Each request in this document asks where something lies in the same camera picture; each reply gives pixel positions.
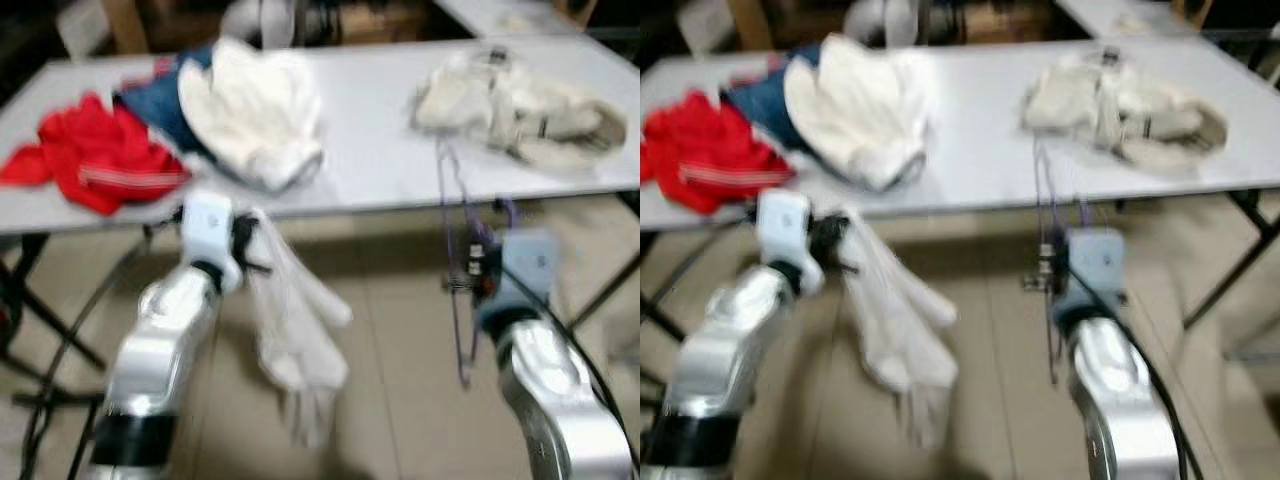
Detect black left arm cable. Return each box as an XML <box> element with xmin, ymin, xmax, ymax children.
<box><xmin>20</xmin><ymin>232</ymin><xmax>153</xmax><ymax>480</ymax></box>

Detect white thin garment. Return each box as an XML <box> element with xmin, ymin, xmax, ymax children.
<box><xmin>840</xmin><ymin>208</ymin><xmax>959</xmax><ymax>448</ymax></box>
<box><xmin>243</xmin><ymin>208</ymin><xmax>354</xmax><ymax>448</ymax></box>

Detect purple wire hanger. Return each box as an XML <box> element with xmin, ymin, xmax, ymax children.
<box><xmin>433</xmin><ymin>138</ymin><xmax>521</xmax><ymax>391</ymax></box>
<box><xmin>1030</xmin><ymin>138</ymin><xmax>1096</xmax><ymax>386</ymax></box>

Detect beige trousers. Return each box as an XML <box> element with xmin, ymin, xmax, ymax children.
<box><xmin>410</xmin><ymin>47</ymin><xmax>629</xmax><ymax>179</ymax></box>
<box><xmin>1020</xmin><ymin>47</ymin><xmax>1231</xmax><ymax>179</ymax></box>

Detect blue denim garment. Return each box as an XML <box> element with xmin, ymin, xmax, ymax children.
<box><xmin>722</xmin><ymin>45</ymin><xmax>823</xmax><ymax>156</ymax></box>
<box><xmin>113</xmin><ymin>45</ymin><xmax>216</xmax><ymax>163</ymax></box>

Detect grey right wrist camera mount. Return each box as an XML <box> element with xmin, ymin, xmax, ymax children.
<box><xmin>1065</xmin><ymin>228</ymin><xmax>1128</xmax><ymax>306</ymax></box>
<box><xmin>498</xmin><ymin>230</ymin><xmax>558</xmax><ymax>306</ymax></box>

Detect cream white bulky garment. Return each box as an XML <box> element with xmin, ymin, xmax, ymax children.
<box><xmin>178</xmin><ymin>37</ymin><xmax>327</xmax><ymax>193</ymax></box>
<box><xmin>783</xmin><ymin>35</ymin><xmax>933</xmax><ymax>193</ymax></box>

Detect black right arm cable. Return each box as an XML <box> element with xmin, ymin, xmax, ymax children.
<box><xmin>1073</xmin><ymin>268</ymin><xmax>1203</xmax><ymax>480</ymax></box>
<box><xmin>500</xmin><ymin>265</ymin><xmax>638</xmax><ymax>463</ymax></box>

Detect red striped garment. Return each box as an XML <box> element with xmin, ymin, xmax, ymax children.
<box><xmin>640</xmin><ymin>90</ymin><xmax>798</xmax><ymax>216</ymax></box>
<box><xmin>0</xmin><ymin>92</ymin><xmax>193</xmax><ymax>217</ymax></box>

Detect black folding table leg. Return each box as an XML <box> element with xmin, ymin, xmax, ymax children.
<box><xmin>573</xmin><ymin>190</ymin><xmax>641</xmax><ymax>331</ymax></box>
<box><xmin>1180</xmin><ymin>190</ymin><xmax>1280</xmax><ymax>331</ymax></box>

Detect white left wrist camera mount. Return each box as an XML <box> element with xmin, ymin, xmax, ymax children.
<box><xmin>180</xmin><ymin>190</ymin><xmax>243</xmax><ymax>293</ymax></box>
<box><xmin>755</xmin><ymin>190</ymin><xmax>816</xmax><ymax>291</ymax></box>

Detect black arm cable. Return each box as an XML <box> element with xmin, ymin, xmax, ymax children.
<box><xmin>500</xmin><ymin>265</ymin><xmax>638</xmax><ymax>463</ymax></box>
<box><xmin>1073</xmin><ymin>268</ymin><xmax>1203</xmax><ymax>480</ymax></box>
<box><xmin>20</xmin><ymin>232</ymin><xmax>153</xmax><ymax>480</ymax></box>

